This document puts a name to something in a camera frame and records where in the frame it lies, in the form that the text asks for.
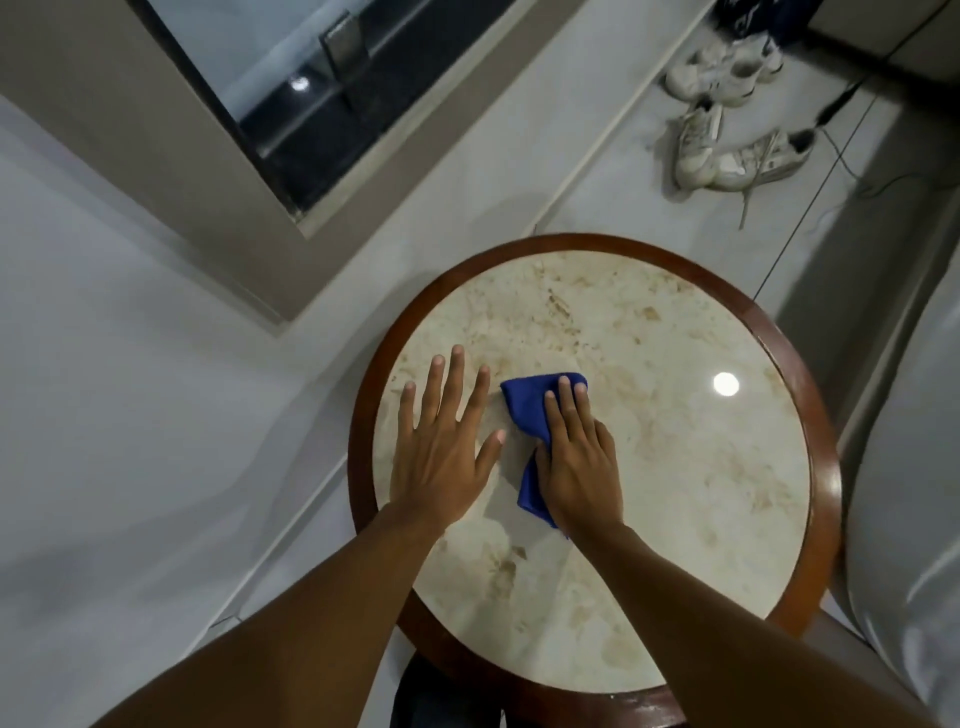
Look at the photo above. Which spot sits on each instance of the person's right middle finger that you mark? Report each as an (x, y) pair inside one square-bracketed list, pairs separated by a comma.
[(568, 409)]

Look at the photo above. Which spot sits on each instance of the white bed sheet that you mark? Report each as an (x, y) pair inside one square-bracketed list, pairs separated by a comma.
[(911, 510)]

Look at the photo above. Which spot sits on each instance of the person's right forearm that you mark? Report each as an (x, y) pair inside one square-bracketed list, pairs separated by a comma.
[(720, 637)]

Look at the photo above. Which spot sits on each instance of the glass door with dark frame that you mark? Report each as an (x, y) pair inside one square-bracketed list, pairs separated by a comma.
[(330, 97)]

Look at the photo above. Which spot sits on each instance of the white sneaker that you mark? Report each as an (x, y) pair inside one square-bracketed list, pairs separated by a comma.
[(701, 75), (761, 56), (697, 146), (765, 159)]

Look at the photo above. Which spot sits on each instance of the blue cleaning cloth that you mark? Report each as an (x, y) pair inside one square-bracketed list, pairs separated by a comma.
[(527, 405)]

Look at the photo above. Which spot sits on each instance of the person's left middle finger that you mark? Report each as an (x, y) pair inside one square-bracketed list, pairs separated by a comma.
[(453, 386)]

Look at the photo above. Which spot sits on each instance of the person's left forearm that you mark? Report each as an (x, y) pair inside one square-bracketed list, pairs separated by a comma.
[(300, 630)]

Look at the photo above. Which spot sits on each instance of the round marble table wooden rim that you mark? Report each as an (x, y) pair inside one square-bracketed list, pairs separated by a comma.
[(675, 480)]

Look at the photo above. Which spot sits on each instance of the person's right thumb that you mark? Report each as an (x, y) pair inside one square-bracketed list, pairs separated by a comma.
[(542, 459)]

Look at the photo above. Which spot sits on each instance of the person's left little finger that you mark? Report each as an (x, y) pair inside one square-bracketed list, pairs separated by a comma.
[(406, 416)]

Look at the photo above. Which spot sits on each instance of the person's left thumb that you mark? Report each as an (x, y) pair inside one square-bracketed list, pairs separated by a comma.
[(491, 452)]

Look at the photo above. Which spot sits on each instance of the person's left hand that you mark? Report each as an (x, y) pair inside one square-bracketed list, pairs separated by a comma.
[(435, 465)]

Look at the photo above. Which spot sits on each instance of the dark bag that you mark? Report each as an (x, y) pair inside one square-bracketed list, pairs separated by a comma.
[(761, 16)]

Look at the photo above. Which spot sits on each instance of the person's right hand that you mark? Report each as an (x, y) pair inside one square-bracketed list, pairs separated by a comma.
[(581, 480)]

